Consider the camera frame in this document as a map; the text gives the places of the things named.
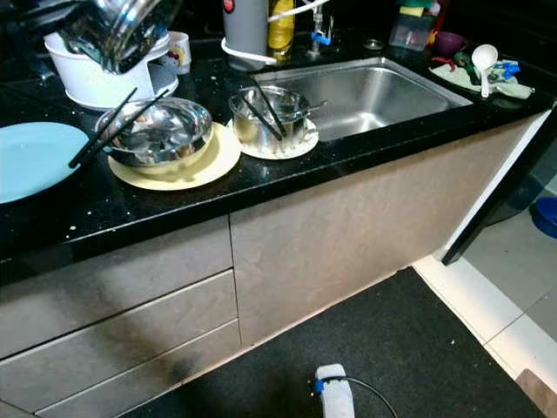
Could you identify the pale yellow plate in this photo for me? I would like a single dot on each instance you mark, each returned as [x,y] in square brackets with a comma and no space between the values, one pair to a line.
[209,165]

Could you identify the blue plastic clip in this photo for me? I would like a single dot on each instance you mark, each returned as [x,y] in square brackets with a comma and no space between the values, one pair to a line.
[506,70]

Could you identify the slim steel spoon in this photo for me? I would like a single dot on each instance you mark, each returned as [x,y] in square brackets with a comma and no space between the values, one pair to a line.
[313,106]

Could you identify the blue plastic basin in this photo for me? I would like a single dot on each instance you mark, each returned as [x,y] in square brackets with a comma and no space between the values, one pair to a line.
[546,218]

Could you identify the yellow green sponge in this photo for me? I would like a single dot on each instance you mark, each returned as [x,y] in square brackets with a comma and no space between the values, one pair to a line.
[413,10]

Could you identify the clear plastic container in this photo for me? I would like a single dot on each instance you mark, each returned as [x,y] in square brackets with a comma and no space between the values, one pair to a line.
[409,35]

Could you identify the white tiered plastic rack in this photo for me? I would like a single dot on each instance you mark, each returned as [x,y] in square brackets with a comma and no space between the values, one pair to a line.
[104,91]

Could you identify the grey stone-look drawer front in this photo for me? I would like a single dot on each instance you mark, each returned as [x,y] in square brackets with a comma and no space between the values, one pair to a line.
[113,287]
[174,379]
[122,348]

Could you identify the small round steel cap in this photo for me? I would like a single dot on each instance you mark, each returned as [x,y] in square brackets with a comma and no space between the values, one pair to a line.
[373,44]

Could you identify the grey stone-look cabinet door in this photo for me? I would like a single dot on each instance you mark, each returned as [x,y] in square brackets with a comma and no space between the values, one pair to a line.
[287,261]
[444,192]

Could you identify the chrome faucet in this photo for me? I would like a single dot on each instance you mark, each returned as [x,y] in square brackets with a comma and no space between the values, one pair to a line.
[316,39]

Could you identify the wide steel bowl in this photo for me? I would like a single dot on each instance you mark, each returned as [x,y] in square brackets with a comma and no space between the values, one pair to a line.
[165,139]

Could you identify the light blue plate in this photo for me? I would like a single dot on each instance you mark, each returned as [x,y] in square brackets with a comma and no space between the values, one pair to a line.
[39,161]

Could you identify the purple cup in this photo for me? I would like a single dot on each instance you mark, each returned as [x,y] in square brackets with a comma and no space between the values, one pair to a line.
[450,43]

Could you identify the floral rim plate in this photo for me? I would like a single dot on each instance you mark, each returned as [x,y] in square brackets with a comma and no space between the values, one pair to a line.
[300,148]

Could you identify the deep steel pot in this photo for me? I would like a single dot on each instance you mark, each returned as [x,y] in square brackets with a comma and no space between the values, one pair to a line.
[257,135]

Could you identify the white plastic ladle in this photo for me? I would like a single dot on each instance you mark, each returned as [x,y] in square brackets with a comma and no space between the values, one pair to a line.
[485,57]

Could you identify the grey water filter canister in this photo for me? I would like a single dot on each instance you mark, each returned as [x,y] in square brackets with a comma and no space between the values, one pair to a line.
[245,30]

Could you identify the black floor mat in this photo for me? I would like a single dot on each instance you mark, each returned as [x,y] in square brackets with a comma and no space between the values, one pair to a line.
[357,348]

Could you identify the pale green dish cloth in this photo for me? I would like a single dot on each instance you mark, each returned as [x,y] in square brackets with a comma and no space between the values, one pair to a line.
[452,78]

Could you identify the yellow liquid bottle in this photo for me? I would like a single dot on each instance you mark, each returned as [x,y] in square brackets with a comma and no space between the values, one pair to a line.
[280,35]

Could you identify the stainless steel sink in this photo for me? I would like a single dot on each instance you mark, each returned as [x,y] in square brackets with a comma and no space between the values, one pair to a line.
[383,96]

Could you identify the white printed mug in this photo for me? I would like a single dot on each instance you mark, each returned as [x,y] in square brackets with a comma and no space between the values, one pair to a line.
[181,52]

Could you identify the black counter end panel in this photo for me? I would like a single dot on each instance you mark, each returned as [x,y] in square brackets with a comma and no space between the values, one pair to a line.
[505,192]

